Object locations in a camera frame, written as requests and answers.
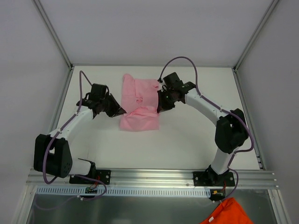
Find slotted cable duct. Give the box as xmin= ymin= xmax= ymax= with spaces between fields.
xmin=36 ymin=186 xmax=211 ymax=198

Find orange t shirt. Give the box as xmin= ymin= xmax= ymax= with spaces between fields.
xmin=201 ymin=197 xmax=253 ymax=224

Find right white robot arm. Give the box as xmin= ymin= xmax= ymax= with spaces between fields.
xmin=157 ymin=72 xmax=249 ymax=186

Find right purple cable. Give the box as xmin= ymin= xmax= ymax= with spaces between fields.
xmin=157 ymin=56 xmax=255 ymax=199

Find purple cable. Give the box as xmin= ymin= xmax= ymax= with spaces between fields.
xmin=43 ymin=70 xmax=107 ymax=201
xmin=157 ymin=56 xmax=255 ymax=199

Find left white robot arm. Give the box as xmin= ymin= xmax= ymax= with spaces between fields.
xmin=34 ymin=84 xmax=126 ymax=184

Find aluminium mounting rail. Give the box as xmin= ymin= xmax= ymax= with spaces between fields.
xmin=27 ymin=167 xmax=278 ymax=189

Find right aluminium frame post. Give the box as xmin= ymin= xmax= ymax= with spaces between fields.
xmin=233 ymin=0 xmax=280 ymax=71

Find pink t shirt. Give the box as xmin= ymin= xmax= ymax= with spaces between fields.
xmin=120 ymin=74 xmax=160 ymax=132

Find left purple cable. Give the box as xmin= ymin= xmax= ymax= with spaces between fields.
xmin=43 ymin=70 xmax=107 ymax=201

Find left aluminium frame post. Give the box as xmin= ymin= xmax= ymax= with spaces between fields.
xmin=32 ymin=0 xmax=73 ymax=70

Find aluminium frame post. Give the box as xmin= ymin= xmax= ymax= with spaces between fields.
xmin=32 ymin=0 xmax=73 ymax=70
xmin=233 ymin=0 xmax=280 ymax=71

